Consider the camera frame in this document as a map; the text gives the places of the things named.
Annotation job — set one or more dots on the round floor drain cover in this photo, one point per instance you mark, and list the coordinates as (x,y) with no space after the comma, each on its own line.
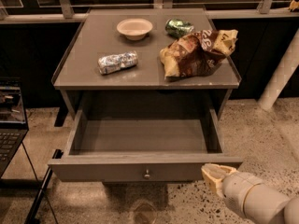
(142,212)

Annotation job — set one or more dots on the green soda can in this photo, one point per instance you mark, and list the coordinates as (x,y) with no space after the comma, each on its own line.
(178,28)

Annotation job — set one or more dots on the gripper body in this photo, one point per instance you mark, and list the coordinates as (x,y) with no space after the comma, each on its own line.
(237,188)

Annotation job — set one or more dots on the grey drawer cabinet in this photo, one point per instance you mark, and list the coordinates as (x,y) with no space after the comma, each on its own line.
(98,36)

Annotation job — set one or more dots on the grey top drawer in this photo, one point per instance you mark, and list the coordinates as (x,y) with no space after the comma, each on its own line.
(141,150)

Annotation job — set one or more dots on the metal railing frame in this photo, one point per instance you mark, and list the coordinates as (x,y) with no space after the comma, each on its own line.
(33,11)

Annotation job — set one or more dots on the white diagonal pillar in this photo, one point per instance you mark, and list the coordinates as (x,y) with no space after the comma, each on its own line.
(286,67)

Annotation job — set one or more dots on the brown yellow chip bag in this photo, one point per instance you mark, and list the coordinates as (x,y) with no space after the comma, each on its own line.
(198,54)

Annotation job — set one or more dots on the black laptop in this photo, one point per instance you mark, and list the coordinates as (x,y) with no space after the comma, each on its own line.
(13,120)

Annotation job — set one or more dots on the black stand pole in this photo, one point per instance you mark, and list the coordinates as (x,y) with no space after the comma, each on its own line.
(41,193)

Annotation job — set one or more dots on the white paper bowl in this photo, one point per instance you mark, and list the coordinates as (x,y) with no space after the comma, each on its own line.
(134,29)

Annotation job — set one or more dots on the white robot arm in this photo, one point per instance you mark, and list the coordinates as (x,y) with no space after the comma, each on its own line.
(247,195)

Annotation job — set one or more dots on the silver blue soda can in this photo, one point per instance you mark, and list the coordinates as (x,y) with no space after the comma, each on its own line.
(116,62)

